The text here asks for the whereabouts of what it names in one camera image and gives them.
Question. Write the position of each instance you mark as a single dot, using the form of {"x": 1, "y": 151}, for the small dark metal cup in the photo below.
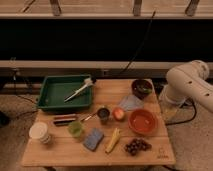
{"x": 103, "y": 114}

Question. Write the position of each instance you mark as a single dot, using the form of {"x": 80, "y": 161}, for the grey folded cloth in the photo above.
{"x": 130, "y": 102}

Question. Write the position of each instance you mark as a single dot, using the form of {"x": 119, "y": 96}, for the dark grape bunch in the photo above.
{"x": 136, "y": 145}

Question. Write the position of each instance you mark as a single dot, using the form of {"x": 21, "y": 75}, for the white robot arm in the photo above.
{"x": 188, "y": 81}

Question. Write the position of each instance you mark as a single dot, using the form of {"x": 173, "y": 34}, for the dark bowl with greens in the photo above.
{"x": 141, "y": 88}

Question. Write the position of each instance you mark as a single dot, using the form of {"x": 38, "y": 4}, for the metal spoon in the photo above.
{"x": 88, "y": 117}

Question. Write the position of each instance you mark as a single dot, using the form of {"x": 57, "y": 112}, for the blue sponge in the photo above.
{"x": 93, "y": 139}

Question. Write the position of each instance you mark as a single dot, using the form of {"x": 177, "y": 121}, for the yellow banana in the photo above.
{"x": 114, "y": 139}

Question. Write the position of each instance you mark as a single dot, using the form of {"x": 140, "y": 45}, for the green plastic cup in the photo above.
{"x": 75, "y": 128}

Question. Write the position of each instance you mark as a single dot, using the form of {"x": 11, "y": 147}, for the orange bowl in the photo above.
{"x": 143, "y": 122}

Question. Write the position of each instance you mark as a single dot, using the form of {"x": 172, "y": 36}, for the green plastic tray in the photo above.
{"x": 55, "y": 89}

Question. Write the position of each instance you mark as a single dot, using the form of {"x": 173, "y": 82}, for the red apple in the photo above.
{"x": 118, "y": 113}

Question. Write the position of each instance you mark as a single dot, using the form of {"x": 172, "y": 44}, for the red marker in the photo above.
{"x": 65, "y": 117}

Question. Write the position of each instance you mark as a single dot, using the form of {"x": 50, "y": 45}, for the white lidded container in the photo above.
{"x": 39, "y": 131}

